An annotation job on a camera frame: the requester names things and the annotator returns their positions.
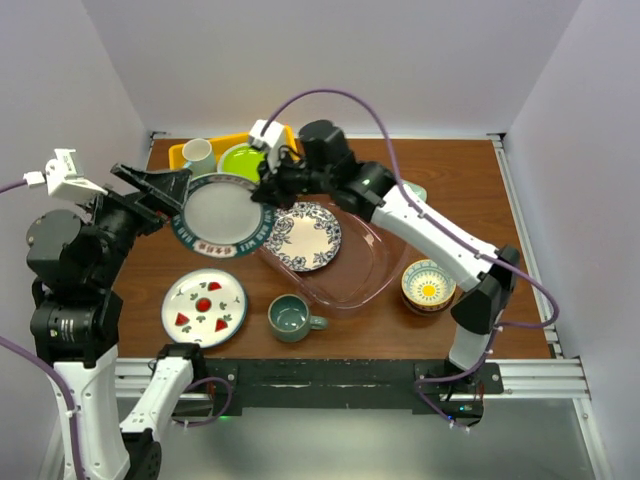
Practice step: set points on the light blue white mug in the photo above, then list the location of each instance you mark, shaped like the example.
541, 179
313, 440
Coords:
199, 157

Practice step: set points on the light blue rectangular dish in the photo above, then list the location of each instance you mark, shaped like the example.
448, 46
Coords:
418, 190

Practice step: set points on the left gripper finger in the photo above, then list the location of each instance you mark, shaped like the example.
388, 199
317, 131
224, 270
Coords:
161, 189
156, 213

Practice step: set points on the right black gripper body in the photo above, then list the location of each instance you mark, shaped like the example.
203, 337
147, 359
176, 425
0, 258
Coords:
295, 179

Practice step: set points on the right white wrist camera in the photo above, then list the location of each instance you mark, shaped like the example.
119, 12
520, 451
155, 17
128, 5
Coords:
267, 138

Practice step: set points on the yellow blue patterned bowl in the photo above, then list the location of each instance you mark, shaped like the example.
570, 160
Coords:
427, 286

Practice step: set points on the grey rimmed plate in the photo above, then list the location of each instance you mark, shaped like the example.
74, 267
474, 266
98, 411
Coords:
230, 150

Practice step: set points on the blue floral plate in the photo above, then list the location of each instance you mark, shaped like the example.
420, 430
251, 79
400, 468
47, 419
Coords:
305, 237

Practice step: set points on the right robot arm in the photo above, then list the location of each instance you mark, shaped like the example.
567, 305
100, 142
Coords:
486, 274

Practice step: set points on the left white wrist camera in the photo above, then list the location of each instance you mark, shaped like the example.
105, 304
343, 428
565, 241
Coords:
64, 179

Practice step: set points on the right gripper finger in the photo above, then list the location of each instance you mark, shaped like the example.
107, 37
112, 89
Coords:
283, 200
263, 193

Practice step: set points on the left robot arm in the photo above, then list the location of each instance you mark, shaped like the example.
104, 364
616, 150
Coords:
76, 258

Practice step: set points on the teal ceramic mug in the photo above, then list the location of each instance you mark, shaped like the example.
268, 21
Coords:
290, 319

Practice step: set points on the green rim lettered plate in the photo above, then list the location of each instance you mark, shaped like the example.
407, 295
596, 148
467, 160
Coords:
220, 220

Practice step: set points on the yellow plastic tray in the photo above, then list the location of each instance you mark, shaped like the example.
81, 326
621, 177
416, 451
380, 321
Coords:
219, 145

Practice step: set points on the watermelon pattern plate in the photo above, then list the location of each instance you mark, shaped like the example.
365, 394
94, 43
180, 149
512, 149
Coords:
206, 307

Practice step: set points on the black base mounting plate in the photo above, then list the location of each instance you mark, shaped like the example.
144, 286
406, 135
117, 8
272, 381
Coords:
355, 384

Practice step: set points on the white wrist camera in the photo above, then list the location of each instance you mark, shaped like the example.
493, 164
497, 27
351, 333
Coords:
64, 179
267, 138

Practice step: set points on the clear plastic bin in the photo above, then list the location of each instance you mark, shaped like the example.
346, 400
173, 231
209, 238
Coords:
369, 259

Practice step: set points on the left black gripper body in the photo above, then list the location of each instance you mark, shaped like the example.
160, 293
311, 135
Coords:
120, 217

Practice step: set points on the lime green plate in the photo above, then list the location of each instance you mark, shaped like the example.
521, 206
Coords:
242, 162

